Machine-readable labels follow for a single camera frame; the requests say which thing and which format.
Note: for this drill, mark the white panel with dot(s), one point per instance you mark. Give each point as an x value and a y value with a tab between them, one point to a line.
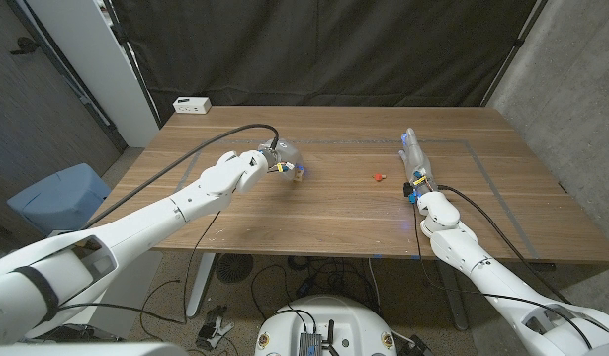
97	59

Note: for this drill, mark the black backdrop curtain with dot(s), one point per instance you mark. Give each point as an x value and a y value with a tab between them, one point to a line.
309	49

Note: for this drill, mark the white table leg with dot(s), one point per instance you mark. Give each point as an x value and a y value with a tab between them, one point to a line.
200	284
455	301

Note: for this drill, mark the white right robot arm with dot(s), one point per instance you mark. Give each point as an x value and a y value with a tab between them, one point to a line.
462	247

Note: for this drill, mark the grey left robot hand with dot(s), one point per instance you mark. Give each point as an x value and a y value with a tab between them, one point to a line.
285	158

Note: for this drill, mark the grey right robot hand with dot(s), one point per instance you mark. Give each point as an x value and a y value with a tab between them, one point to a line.
417	160

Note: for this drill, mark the black round fan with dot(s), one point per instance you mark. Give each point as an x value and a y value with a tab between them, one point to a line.
234	268

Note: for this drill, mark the grey electronics box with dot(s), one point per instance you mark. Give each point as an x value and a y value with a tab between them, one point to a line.
309	343

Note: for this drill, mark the black backdrop stand pole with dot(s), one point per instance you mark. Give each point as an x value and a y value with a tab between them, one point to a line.
131	59
514	49

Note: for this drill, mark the light blue bin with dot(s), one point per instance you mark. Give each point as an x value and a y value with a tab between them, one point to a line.
57	198

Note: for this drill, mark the red-headed wooden screw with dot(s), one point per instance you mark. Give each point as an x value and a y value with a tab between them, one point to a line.
378	176

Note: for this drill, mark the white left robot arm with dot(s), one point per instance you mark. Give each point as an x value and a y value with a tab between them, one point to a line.
136	227

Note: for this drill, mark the black antenna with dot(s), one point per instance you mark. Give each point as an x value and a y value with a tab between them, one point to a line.
330	336

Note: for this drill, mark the wooden block with holes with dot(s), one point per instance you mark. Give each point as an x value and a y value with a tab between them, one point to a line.
298	173

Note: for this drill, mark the grey tape outline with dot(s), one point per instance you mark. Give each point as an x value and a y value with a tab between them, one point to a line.
344	142

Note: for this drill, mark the white power strip box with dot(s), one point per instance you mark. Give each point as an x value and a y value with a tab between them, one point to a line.
192	105

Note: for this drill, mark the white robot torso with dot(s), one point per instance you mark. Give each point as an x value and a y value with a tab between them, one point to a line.
334	316

